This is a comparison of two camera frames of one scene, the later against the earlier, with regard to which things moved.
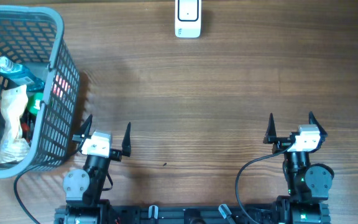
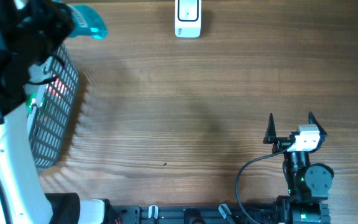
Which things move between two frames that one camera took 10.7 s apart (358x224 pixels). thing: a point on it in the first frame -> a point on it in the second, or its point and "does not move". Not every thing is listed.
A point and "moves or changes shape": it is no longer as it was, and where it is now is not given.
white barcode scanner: x=188 y=18 does not move
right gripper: x=281 y=142 does not move
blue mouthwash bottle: x=20 y=74 moves or changes shape
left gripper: x=79 y=137 -> x=62 y=21
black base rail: x=191 y=214 does not move
